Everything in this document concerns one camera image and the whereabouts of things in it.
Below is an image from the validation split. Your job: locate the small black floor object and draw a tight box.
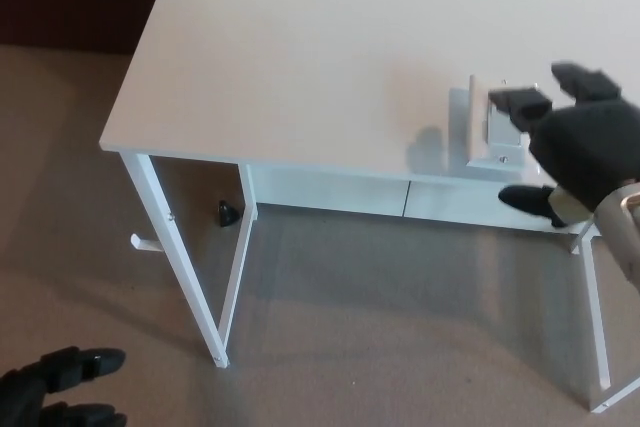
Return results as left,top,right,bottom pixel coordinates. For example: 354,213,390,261
216,199,240,229

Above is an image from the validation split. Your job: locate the white light switch box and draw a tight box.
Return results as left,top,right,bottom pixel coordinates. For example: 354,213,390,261
467,75,541,171

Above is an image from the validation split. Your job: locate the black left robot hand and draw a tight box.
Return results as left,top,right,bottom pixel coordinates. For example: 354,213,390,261
0,345,127,427

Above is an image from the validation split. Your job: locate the white table with metal legs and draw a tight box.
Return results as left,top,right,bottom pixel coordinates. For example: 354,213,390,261
98,0,640,414

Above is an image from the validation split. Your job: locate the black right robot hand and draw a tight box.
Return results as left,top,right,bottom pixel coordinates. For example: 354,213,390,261
487,62,640,228

